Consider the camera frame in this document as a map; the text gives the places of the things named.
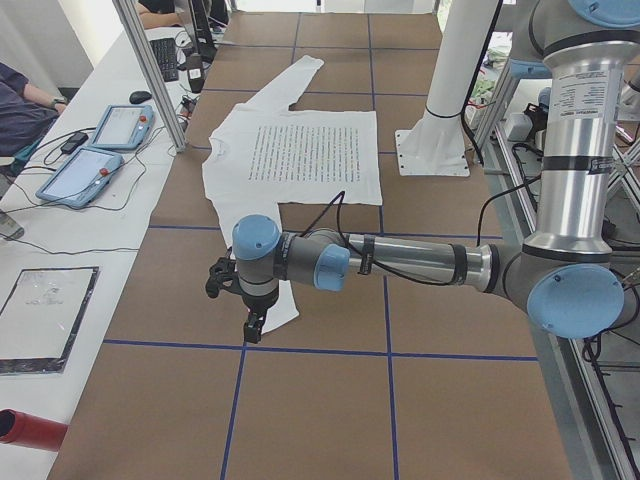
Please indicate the blue teach pendant near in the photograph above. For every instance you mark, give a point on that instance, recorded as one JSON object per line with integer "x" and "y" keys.
{"x": 81, "y": 178}

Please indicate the aluminium frame post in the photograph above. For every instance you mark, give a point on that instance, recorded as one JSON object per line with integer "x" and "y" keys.
{"x": 151, "y": 71}

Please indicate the seated person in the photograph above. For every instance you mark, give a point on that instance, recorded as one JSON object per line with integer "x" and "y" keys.
{"x": 27, "y": 112}

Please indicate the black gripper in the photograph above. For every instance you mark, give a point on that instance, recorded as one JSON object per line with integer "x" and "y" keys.
{"x": 257, "y": 304}

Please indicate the black computer mouse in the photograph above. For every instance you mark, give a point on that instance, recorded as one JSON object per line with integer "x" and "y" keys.
{"x": 139, "y": 97}

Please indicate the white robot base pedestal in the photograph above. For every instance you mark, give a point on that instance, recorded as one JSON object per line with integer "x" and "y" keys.
{"x": 435, "y": 145}

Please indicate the blue teach pendant far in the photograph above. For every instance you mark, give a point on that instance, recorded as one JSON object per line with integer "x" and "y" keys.
{"x": 123, "y": 127}

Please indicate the white long-sleeve printed shirt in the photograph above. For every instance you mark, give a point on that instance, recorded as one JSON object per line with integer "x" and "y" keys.
{"x": 265, "y": 154}

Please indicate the red cylinder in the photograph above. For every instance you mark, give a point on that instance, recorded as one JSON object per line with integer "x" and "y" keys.
{"x": 26, "y": 430}

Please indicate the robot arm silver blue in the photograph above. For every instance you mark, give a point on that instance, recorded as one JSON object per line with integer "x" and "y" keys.
{"x": 560, "y": 276}

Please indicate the blue teach pendant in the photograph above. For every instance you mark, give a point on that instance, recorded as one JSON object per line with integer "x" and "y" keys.
{"x": 81, "y": 178}
{"x": 123, "y": 127}

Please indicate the black power adapter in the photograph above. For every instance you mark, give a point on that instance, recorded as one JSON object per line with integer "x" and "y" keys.
{"x": 73, "y": 143}

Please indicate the black framed clear sheet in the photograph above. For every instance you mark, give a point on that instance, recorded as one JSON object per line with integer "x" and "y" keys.
{"x": 41, "y": 318}

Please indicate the black computer keyboard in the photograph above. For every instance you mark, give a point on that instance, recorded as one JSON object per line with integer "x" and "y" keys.
{"x": 164, "y": 51}

